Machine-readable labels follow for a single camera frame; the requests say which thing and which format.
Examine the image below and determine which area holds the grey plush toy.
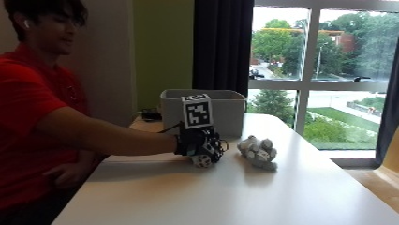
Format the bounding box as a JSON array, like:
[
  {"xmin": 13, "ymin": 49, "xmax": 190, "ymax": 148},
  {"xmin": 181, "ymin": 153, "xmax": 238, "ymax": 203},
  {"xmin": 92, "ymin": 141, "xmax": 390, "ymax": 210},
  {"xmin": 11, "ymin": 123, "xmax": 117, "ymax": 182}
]
[{"xmin": 235, "ymin": 134, "xmax": 279, "ymax": 172}]

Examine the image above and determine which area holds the white marker cube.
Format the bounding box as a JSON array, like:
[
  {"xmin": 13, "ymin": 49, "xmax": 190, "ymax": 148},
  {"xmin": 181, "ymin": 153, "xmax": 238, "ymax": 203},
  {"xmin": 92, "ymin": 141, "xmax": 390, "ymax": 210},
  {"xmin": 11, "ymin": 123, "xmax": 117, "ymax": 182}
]
[{"xmin": 180, "ymin": 93, "xmax": 214, "ymax": 130}]

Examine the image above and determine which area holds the grey storage bin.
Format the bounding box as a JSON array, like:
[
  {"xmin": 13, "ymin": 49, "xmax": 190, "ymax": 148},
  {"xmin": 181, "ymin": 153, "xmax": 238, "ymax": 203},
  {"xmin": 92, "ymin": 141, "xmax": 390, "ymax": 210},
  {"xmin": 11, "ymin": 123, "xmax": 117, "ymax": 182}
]
[{"xmin": 160, "ymin": 88, "xmax": 249, "ymax": 139}]

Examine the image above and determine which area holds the small black device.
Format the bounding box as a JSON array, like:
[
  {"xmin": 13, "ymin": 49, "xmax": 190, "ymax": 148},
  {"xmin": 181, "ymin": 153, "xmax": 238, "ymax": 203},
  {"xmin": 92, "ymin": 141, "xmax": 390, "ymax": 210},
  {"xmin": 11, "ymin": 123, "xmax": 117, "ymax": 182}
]
[{"xmin": 140, "ymin": 108, "xmax": 162, "ymax": 122}]

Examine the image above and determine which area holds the dark curtain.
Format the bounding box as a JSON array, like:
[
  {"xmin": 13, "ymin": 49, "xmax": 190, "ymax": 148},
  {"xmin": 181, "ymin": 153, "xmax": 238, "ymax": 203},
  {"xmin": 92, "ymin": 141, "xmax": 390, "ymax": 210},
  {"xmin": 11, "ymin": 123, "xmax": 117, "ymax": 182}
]
[
  {"xmin": 372, "ymin": 37, "xmax": 399, "ymax": 167},
  {"xmin": 190, "ymin": 0, "xmax": 255, "ymax": 98}
]

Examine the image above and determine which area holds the the person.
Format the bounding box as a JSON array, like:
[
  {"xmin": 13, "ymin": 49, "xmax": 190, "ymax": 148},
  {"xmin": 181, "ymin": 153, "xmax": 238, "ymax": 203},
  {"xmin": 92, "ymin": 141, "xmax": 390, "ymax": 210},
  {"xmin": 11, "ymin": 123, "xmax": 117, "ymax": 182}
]
[{"xmin": 0, "ymin": 0, "xmax": 180, "ymax": 225}]

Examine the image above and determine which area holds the black glove cable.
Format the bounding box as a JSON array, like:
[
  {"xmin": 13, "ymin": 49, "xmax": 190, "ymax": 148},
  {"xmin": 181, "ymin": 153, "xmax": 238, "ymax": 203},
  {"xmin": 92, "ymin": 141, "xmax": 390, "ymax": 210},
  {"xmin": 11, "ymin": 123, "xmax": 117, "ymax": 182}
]
[{"xmin": 156, "ymin": 121, "xmax": 185, "ymax": 135}]

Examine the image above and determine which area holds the white window frame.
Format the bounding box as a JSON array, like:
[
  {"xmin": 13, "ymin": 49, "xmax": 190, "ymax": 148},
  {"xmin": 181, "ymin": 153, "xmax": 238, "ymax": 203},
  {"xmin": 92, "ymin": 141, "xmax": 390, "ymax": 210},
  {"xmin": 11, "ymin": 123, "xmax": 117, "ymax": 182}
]
[{"xmin": 246, "ymin": 0, "xmax": 399, "ymax": 168}]

